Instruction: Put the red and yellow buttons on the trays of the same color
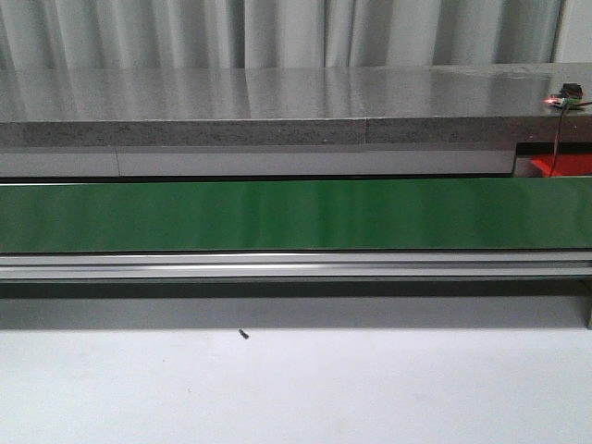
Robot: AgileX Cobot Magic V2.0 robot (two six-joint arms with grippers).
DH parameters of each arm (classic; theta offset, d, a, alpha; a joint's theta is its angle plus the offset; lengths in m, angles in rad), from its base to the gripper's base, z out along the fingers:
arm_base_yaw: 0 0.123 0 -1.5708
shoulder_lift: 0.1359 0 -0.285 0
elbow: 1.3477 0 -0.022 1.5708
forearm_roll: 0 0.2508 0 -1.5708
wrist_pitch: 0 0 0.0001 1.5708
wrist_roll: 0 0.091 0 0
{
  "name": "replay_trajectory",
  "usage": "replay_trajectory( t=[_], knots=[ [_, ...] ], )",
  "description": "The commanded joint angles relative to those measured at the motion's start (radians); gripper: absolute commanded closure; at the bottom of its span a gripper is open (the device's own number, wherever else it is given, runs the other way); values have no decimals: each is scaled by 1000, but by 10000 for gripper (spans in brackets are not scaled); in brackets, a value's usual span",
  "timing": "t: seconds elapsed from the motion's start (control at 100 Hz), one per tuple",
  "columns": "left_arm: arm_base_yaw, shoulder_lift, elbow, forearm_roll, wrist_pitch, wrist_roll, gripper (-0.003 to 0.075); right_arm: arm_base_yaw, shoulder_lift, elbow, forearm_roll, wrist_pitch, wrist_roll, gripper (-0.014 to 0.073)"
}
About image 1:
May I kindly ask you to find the green conveyor belt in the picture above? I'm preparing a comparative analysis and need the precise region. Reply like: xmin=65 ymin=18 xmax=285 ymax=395
xmin=1 ymin=177 xmax=591 ymax=253

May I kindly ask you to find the grey stone counter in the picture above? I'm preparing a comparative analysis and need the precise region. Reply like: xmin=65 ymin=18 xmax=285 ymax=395
xmin=1 ymin=63 xmax=591 ymax=147

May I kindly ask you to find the red plastic tray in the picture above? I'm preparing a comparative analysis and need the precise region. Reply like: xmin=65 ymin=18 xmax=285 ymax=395
xmin=530 ymin=154 xmax=592 ymax=177

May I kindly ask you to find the small green circuit board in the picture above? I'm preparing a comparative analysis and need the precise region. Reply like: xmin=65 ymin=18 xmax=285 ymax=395
xmin=544 ymin=94 xmax=591 ymax=110

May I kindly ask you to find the small black sensor box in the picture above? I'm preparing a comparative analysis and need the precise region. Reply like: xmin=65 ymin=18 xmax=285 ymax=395
xmin=560 ymin=83 xmax=583 ymax=100

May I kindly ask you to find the grey pleated curtain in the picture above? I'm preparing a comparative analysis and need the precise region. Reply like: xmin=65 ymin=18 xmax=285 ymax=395
xmin=1 ymin=1 xmax=562 ymax=70

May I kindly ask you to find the aluminium conveyor frame rail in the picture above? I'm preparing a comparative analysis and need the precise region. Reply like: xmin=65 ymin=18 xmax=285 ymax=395
xmin=1 ymin=251 xmax=591 ymax=280

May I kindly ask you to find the red black wire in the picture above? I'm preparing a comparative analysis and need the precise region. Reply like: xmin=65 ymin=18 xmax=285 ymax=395
xmin=549 ymin=102 xmax=592 ymax=178

